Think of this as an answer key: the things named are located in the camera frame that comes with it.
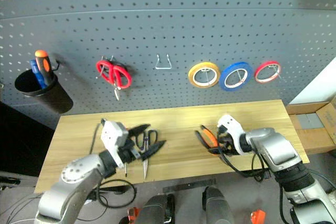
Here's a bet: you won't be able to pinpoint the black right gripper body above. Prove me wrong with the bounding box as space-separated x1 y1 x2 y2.
216 125 237 156

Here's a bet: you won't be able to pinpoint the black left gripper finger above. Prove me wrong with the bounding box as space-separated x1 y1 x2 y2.
128 123 152 139
140 140 167 162

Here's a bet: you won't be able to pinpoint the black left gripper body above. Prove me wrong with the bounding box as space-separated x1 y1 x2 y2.
118 136 142 165

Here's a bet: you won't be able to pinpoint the blue tape roll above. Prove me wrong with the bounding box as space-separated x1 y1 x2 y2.
218 61 254 92

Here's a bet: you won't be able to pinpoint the yellow tape roll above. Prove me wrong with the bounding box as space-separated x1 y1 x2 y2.
187 61 221 88

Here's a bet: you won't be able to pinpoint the red tape roll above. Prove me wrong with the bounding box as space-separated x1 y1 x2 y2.
254 60 282 84

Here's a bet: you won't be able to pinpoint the grey metal pegboard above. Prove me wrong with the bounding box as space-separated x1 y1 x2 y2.
0 0 336 130

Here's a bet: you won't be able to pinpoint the orange and black pliers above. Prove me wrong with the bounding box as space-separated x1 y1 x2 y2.
194 125 221 154

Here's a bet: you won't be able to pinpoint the wooden table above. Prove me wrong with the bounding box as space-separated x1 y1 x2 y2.
34 99 310 194

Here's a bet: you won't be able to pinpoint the dark rounded shape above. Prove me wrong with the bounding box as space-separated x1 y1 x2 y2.
135 194 176 224
201 185 235 224

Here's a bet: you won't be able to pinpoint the orange plastic part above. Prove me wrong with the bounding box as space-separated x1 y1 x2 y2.
127 207 139 224
250 209 266 224

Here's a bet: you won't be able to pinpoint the brown cardboard box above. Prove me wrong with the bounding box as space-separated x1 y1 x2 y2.
285 94 336 156

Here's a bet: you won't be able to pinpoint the black plastic cup holder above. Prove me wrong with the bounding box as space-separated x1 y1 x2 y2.
14 69 74 114

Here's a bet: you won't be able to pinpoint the white board panel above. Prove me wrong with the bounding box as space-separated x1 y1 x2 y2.
288 56 336 105

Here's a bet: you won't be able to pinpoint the orange and black screwdriver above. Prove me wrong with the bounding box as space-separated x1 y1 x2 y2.
34 49 55 88

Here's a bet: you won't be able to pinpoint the blue pen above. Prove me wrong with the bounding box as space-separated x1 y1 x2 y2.
29 59 48 90

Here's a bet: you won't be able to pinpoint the black handled scissors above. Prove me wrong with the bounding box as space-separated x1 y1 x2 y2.
134 129 159 180

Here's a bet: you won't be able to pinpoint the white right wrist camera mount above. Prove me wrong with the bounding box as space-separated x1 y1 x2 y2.
216 114 250 156

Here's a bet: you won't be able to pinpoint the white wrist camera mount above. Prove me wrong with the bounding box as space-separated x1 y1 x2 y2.
100 118 130 169
216 114 250 156

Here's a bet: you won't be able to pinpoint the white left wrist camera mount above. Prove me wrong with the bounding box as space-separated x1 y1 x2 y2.
100 118 130 169

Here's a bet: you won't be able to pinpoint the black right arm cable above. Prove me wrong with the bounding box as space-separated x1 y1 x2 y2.
219 145 271 183

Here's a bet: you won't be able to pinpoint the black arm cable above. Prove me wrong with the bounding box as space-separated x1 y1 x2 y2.
88 122 103 156
219 145 271 183

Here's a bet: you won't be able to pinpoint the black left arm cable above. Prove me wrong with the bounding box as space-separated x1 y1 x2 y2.
88 122 103 156

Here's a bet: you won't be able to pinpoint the black looped floor cable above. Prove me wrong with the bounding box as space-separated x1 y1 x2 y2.
89 178 138 209

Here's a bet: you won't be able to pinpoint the red handled scissors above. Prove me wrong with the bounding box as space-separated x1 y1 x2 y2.
96 56 132 101

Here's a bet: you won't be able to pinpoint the silver wire pegboard hook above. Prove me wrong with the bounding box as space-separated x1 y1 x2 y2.
154 54 173 70

